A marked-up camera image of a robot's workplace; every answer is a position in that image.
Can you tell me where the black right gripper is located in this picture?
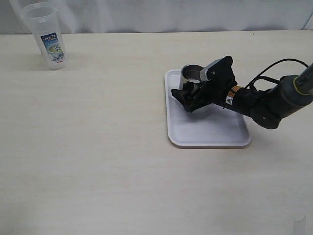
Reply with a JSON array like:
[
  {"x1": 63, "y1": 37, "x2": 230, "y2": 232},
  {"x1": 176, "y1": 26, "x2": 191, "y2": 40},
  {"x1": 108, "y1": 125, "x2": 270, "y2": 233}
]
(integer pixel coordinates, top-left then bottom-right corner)
[{"x1": 171, "y1": 55, "x2": 237, "y2": 112}]

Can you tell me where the stainless steel cup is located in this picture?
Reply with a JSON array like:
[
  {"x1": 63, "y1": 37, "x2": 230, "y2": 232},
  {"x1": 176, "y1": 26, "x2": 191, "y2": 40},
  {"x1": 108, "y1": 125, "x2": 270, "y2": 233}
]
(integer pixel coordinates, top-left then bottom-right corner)
[{"x1": 179, "y1": 64, "x2": 204, "y2": 91}]

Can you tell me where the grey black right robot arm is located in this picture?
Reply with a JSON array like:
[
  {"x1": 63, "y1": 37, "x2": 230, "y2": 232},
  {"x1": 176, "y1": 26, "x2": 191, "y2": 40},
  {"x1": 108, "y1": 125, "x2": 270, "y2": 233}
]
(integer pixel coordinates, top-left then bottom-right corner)
[{"x1": 171, "y1": 55, "x2": 313, "y2": 129}]

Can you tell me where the white backdrop curtain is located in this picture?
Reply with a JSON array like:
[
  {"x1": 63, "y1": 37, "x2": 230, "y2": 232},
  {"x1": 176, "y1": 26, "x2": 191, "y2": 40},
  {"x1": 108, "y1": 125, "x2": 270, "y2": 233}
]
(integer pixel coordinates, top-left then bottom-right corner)
[{"x1": 0, "y1": 0, "x2": 313, "y2": 34}]

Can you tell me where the clear plastic water pitcher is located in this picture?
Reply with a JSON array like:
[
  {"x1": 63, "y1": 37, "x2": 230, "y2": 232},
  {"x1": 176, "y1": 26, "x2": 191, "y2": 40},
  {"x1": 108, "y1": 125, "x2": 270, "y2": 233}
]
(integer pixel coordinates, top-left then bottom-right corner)
[{"x1": 21, "y1": 2, "x2": 67, "y2": 70}]

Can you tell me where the white plastic tray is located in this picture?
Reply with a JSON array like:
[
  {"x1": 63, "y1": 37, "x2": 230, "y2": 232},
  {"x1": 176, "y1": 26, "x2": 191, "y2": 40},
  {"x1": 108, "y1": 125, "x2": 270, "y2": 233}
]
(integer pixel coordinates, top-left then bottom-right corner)
[{"x1": 164, "y1": 70, "x2": 252, "y2": 148}]

